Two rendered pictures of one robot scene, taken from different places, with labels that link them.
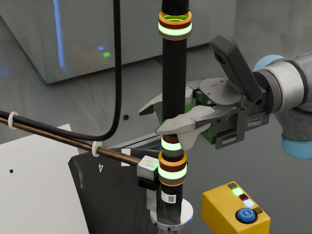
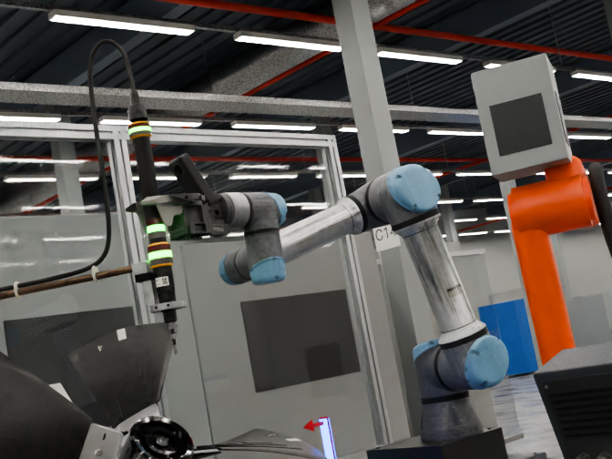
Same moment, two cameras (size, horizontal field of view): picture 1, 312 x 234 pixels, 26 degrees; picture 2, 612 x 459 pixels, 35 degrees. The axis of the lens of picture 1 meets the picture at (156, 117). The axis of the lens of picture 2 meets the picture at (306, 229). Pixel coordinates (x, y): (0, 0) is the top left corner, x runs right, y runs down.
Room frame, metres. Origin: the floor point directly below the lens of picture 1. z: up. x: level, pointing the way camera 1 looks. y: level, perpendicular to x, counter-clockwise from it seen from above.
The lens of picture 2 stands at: (-1.03, 0.20, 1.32)
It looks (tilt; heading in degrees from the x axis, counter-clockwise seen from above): 8 degrees up; 344
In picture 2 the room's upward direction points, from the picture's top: 10 degrees counter-clockwise
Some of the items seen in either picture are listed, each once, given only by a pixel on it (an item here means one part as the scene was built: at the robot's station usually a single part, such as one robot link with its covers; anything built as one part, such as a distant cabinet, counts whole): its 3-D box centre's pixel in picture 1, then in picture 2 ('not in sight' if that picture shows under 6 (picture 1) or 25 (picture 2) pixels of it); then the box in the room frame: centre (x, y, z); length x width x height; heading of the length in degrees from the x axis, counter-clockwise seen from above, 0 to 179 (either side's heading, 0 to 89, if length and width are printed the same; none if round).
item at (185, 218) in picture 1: (165, 191); (159, 285); (0.80, -0.02, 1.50); 0.09 x 0.07 x 0.10; 64
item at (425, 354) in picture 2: not in sight; (441, 366); (1.17, -0.69, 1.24); 0.13 x 0.12 x 0.14; 14
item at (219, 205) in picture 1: (234, 219); not in sight; (1.23, -0.20, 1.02); 0.16 x 0.10 x 0.11; 29
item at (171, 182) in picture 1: (172, 173); (161, 262); (0.80, -0.03, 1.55); 0.04 x 0.04 x 0.01
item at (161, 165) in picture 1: (172, 160); (158, 249); (0.80, -0.03, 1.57); 0.04 x 0.04 x 0.01
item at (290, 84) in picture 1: (276, 87); (229, 210); (0.90, -0.19, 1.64); 0.08 x 0.05 x 0.08; 29
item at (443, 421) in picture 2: not in sight; (448, 414); (1.18, -0.69, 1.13); 0.15 x 0.15 x 0.10
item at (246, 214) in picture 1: (246, 215); not in sight; (1.19, -0.22, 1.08); 0.04 x 0.04 x 0.02
